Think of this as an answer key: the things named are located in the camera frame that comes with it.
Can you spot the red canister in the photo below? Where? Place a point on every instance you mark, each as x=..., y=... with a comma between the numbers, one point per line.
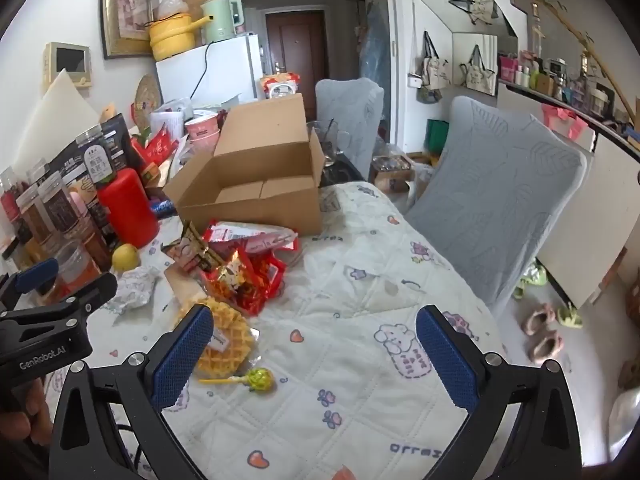
x=127, y=210

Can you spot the red contents plastic jar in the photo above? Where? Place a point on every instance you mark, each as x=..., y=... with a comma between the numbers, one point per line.
x=9, y=202

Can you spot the glass mug with spoon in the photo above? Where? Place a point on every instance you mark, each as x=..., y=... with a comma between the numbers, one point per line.
x=330, y=145

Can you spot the green slipper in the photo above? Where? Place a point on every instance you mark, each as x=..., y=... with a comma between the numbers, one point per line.
x=530, y=280
x=570, y=317

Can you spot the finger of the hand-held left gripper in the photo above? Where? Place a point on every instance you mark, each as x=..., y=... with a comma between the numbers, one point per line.
x=35, y=272
x=95, y=292

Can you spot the orange label clear jar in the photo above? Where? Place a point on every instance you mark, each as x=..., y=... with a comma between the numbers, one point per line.
x=77, y=267

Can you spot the black pouch white label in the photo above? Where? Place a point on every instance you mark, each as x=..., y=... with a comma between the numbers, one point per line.
x=82, y=170

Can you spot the white paper bag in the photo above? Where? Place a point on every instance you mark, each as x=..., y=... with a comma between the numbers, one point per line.
x=167, y=117

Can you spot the red white snack carton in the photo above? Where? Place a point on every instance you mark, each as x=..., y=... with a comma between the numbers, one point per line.
x=280, y=87

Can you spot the gold box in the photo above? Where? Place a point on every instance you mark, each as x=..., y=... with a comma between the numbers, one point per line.
x=175, y=280

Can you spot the pink bottle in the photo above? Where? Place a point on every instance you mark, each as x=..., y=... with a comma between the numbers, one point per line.
x=78, y=202

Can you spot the red foil packets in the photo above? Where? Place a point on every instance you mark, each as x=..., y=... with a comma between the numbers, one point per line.
x=157, y=145

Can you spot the large black pouch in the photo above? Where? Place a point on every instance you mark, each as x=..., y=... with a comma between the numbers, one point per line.
x=117, y=135

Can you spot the red gold snack bag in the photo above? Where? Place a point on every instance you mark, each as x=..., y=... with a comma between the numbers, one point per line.
x=250, y=280

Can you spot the pink gift bag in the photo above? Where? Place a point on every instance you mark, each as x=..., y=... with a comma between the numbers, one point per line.
x=567, y=120

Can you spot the brown door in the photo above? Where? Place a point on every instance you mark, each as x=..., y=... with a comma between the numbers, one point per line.
x=295, y=45

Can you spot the beige wall intercom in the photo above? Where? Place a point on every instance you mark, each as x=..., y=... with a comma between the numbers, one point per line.
x=67, y=62

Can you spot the star shaped canvas bag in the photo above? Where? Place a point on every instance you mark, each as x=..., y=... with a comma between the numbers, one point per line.
x=480, y=7

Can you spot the yellow waffle packet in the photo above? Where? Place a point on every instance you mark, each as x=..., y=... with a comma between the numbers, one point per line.
x=227, y=330

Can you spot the grey lid plastic jar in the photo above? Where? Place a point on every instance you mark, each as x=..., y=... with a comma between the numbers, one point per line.
x=89, y=136

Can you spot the row of cosmetic bottles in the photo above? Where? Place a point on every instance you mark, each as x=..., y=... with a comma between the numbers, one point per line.
x=560, y=80

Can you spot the grey covered chair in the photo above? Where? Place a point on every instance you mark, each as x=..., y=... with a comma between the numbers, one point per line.
x=500, y=185
x=350, y=105

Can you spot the framed picture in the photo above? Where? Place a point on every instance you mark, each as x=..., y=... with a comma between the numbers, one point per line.
x=125, y=10

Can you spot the white cabinet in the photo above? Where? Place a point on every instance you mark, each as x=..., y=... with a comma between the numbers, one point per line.
x=575, y=220

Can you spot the brown contents plastic jar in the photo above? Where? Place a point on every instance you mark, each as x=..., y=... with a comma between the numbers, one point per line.
x=32, y=215
x=60, y=207

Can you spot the white fridge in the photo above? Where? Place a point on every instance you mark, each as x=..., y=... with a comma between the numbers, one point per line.
x=225, y=70

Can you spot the pink long snack packet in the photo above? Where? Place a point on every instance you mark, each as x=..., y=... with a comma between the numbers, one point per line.
x=250, y=237

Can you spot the clear plastic bag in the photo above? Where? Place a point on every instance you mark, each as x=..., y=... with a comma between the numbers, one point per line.
x=172, y=7

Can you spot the green electric kettle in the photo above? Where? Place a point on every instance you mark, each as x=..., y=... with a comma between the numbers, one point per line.
x=220, y=20

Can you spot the yellow pot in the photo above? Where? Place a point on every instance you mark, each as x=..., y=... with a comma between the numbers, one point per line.
x=172, y=40

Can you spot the white foam board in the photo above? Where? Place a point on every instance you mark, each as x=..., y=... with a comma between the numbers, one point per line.
x=57, y=110

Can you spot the white purple snack packet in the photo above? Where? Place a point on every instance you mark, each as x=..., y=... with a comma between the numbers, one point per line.
x=135, y=287

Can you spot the green shopping bag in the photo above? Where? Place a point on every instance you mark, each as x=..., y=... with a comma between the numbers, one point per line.
x=437, y=135

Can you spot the green lollipop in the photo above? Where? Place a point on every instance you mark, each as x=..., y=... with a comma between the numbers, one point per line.
x=260, y=379

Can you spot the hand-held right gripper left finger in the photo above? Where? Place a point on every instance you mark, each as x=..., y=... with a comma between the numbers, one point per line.
x=182, y=360

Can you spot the yellow lemon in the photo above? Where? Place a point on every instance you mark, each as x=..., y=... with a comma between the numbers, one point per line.
x=125, y=257

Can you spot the pink instant noodle cup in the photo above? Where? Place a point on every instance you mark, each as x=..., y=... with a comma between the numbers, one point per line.
x=202, y=130

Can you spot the blue white tube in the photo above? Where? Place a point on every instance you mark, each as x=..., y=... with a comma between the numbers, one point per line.
x=162, y=207

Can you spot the bamboo pole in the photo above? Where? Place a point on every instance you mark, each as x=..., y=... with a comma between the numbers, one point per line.
x=575, y=30

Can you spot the round woven mat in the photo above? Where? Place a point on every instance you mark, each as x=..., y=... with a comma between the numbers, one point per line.
x=147, y=97

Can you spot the quilted printed tablecloth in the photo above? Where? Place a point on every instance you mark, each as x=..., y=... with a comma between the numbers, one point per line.
x=350, y=360

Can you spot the person's left hand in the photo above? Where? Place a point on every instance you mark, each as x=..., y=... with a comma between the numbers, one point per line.
x=35, y=410

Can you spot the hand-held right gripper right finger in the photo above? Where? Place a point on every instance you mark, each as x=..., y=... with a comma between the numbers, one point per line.
x=445, y=355

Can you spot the canvas tote bag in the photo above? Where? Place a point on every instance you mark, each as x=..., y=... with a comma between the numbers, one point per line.
x=435, y=70

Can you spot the cardboard box of goods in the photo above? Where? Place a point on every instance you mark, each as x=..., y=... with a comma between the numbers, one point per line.
x=392, y=172

